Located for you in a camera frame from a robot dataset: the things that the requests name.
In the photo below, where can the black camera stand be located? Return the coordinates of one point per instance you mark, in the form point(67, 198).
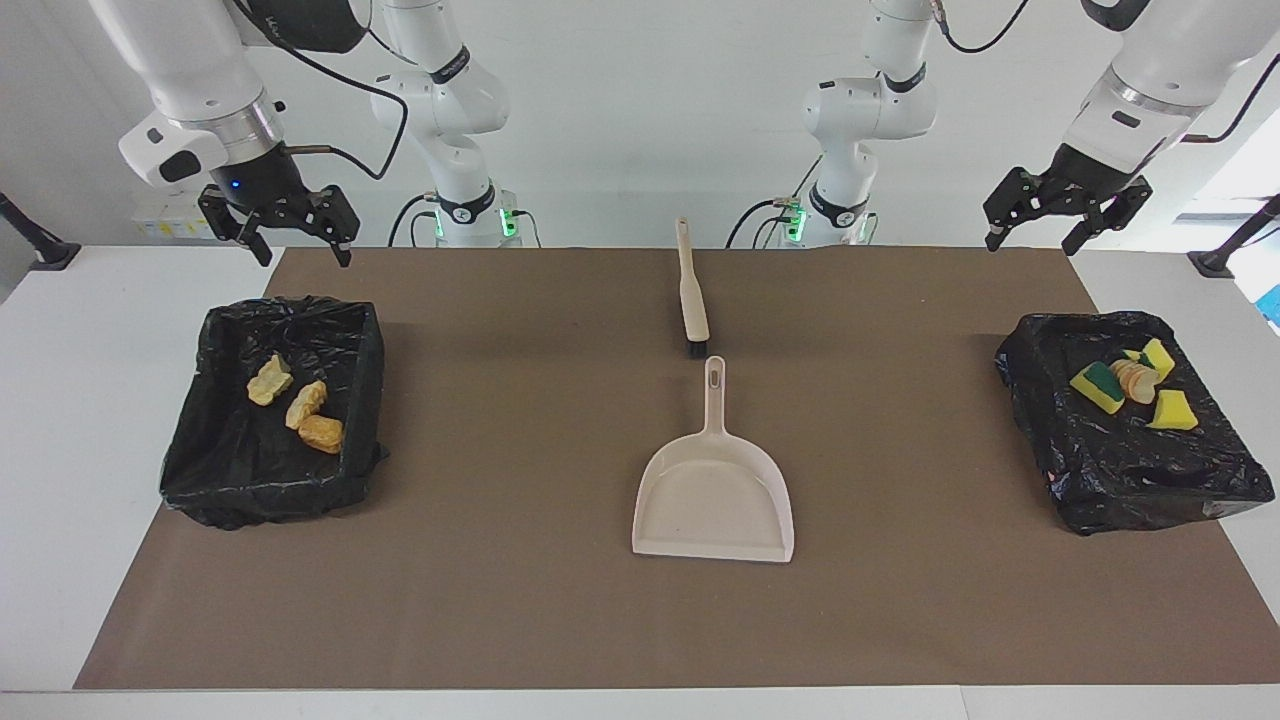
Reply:
point(1225, 255)
point(45, 250)

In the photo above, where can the notched yellow sponge piece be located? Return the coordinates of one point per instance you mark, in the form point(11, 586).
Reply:
point(1157, 355)

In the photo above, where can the beige plastic dustpan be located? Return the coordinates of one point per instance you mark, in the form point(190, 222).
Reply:
point(715, 500)

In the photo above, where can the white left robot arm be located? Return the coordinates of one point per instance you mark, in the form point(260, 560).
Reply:
point(1150, 80)

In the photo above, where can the bin lined with black bag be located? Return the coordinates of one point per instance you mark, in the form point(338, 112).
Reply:
point(240, 480)
point(1100, 470)

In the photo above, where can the blue object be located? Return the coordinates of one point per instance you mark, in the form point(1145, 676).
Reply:
point(1273, 305)

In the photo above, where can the white wall socket box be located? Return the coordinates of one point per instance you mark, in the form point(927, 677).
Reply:
point(165, 222)

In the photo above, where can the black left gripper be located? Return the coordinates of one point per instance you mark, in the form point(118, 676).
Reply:
point(1085, 170)

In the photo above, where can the ridged golden bread piece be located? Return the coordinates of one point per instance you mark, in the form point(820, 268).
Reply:
point(306, 403)

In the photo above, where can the striped orange croissant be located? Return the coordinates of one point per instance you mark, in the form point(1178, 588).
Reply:
point(1137, 380)

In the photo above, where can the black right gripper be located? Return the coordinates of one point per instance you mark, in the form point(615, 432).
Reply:
point(265, 180)

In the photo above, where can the brown bread roll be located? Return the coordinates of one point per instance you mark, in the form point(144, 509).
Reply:
point(321, 433)

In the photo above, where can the pale yellow bread piece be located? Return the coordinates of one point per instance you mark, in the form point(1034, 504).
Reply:
point(270, 381)

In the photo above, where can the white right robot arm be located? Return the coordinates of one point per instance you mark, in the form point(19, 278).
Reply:
point(200, 80)

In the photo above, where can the brown table mat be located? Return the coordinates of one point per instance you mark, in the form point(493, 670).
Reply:
point(600, 620)

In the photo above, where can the beige brush with black bristles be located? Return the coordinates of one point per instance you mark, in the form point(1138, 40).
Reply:
point(692, 295)

